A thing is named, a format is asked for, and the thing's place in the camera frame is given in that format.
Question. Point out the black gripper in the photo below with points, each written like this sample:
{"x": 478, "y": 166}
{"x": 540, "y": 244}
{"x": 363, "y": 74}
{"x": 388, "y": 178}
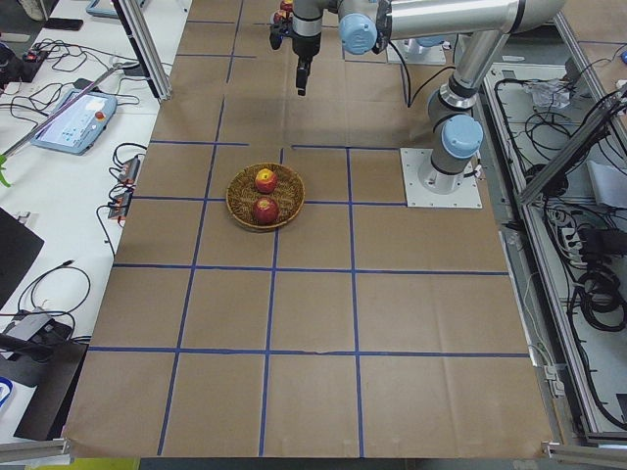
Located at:
{"x": 306, "y": 46}

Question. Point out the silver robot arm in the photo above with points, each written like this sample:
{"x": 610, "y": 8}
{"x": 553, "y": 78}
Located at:
{"x": 372, "y": 26}

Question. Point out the blue teach pendant tablet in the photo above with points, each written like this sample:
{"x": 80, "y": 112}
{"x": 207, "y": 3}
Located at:
{"x": 79, "y": 126}

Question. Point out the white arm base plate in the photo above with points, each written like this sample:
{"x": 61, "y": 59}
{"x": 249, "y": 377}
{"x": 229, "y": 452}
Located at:
{"x": 428, "y": 188}

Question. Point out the woven wicker basket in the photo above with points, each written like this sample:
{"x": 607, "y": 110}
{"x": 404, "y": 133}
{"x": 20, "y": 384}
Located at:
{"x": 241, "y": 194}

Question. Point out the aluminium frame post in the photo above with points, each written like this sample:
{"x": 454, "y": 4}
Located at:
{"x": 142, "y": 43}

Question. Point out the red yellow apple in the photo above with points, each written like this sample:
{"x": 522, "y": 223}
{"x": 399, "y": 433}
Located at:
{"x": 266, "y": 180}

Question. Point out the dark red basket apple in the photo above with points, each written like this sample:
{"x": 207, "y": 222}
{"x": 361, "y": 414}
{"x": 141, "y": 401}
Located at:
{"x": 265, "y": 211}

